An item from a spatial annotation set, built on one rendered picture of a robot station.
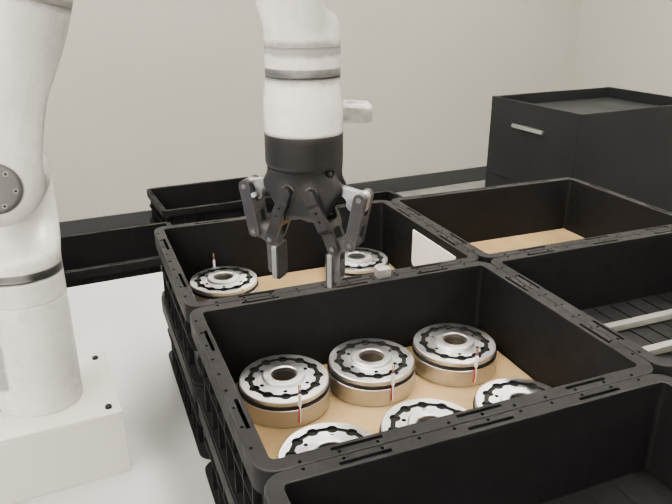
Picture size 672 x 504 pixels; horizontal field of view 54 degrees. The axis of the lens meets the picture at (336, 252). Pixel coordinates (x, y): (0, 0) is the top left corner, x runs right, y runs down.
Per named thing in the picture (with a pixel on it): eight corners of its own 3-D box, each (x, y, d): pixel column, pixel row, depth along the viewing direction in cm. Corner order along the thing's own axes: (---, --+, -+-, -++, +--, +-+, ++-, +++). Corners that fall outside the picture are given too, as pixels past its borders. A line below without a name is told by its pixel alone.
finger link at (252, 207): (259, 173, 67) (277, 227, 69) (245, 176, 68) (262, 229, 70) (246, 179, 65) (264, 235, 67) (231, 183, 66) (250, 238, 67)
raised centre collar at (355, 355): (361, 374, 75) (361, 369, 74) (343, 354, 79) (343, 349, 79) (399, 365, 76) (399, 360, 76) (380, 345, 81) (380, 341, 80)
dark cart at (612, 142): (543, 359, 243) (576, 114, 209) (470, 310, 280) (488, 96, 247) (661, 325, 267) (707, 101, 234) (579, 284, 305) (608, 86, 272)
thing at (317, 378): (252, 416, 68) (252, 411, 68) (229, 368, 77) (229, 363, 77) (342, 395, 72) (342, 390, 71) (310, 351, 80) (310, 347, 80)
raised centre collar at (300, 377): (269, 394, 71) (269, 389, 71) (257, 371, 75) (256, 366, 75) (312, 384, 73) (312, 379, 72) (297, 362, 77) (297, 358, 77)
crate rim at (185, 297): (386, 211, 115) (387, 198, 114) (483, 275, 89) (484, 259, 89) (153, 241, 101) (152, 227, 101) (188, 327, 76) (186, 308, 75)
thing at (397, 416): (410, 477, 60) (410, 471, 59) (364, 415, 68) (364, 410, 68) (503, 450, 63) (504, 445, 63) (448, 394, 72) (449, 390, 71)
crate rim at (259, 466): (258, 502, 50) (257, 476, 49) (188, 327, 76) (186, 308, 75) (658, 391, 64) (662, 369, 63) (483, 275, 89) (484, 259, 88)
